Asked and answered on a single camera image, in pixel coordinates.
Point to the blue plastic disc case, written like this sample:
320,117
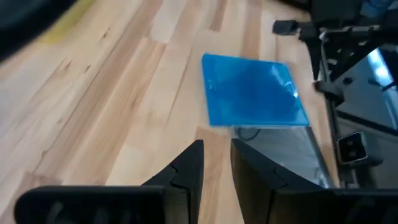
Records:
248,93

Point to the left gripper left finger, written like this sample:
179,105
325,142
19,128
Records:
109,205

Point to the clear black CD jewel case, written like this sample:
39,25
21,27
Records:
289,149

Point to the small silver stereo camera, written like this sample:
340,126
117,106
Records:
353,149

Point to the yellow plastic bin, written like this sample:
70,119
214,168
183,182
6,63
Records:
66,25

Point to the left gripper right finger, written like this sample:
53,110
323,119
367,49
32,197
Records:
295,205

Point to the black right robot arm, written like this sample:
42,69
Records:
18,18

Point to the black aluminium table frame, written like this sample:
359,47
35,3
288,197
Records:
312,46

